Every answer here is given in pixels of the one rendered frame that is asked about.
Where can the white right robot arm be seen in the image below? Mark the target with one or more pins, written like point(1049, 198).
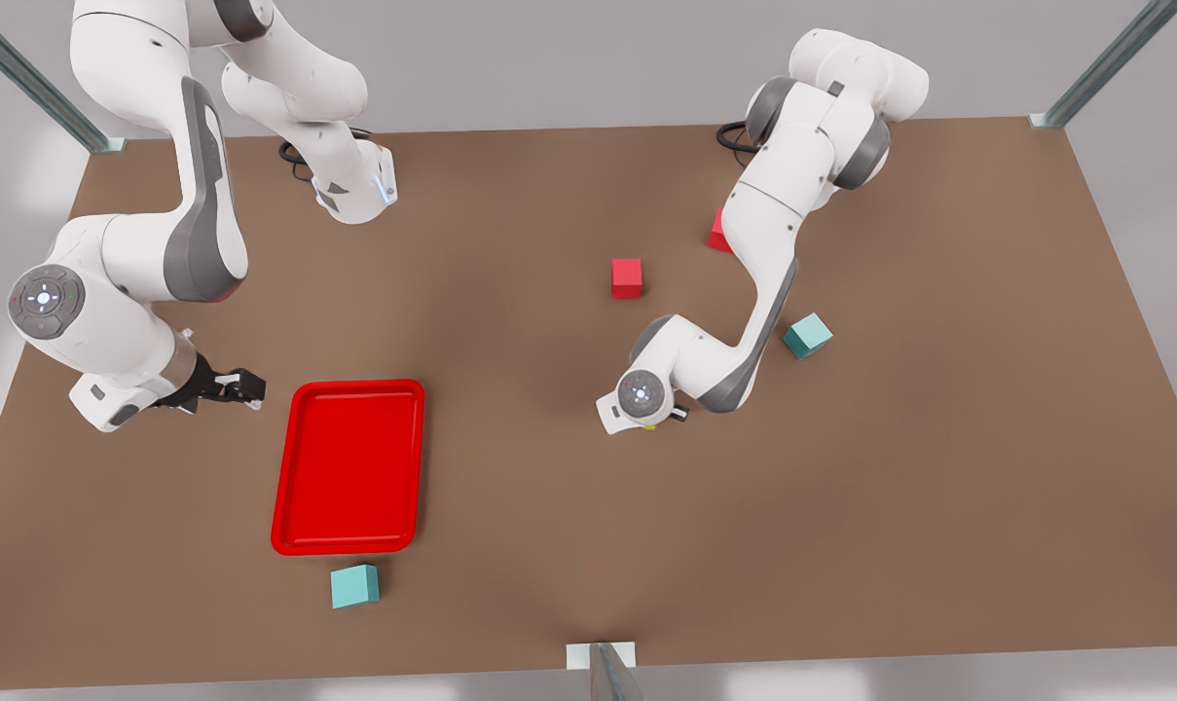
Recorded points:
point(130, 253)

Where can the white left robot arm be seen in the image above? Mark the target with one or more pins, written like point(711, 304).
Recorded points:
point(783, 195)

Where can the red cube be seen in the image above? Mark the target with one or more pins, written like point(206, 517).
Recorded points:
point(717, 236)
point(627, 277)

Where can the teal cube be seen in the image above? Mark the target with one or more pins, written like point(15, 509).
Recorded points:
point(354, 586)
point(807, 335)

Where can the red plastic tray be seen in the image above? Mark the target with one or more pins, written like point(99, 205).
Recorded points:
point(349, 467)

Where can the silver frame post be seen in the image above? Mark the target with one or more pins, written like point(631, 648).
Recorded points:
point(33, 78)
point(1104, 63)
point(607, 672)

